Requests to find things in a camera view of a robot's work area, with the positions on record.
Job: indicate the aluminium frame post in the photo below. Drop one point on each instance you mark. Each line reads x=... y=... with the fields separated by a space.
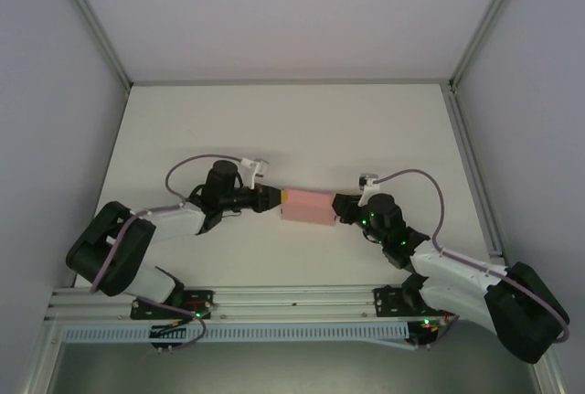
x=91 y=24
x=489 y=24

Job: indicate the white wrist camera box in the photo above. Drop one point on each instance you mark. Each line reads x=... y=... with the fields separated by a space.
x=256 y=167
x=368 y=181

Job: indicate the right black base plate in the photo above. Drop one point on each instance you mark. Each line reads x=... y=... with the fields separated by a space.
x=388 y=302

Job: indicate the aluminium side rail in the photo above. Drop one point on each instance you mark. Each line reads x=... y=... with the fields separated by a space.
x=466 y=147

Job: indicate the aluminium frame crossbar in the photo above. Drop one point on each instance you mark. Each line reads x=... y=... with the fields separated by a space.
x=292 y=82

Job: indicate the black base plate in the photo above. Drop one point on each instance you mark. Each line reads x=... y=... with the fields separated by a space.
x=196 y=302
x=388 y=302

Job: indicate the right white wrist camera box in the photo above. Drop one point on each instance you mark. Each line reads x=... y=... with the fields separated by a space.
x=368 y=181

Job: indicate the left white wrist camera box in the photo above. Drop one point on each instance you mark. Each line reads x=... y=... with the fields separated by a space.
x=256 y=167

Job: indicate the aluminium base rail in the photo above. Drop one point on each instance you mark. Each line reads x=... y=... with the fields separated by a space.
x=292 y=300

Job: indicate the black connector board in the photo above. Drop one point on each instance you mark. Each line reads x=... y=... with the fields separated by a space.
x=422 y=334
x=166 y=335

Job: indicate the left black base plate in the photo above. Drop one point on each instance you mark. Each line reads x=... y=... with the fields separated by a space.
x=196 y=302

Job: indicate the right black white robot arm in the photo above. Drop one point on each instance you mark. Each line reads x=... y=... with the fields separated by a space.
x=516 y=302

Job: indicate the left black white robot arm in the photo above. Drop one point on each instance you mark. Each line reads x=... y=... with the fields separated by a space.
x=114 y=252

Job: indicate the pink paper box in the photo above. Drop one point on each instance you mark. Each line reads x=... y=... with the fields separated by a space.
x=306 y=206

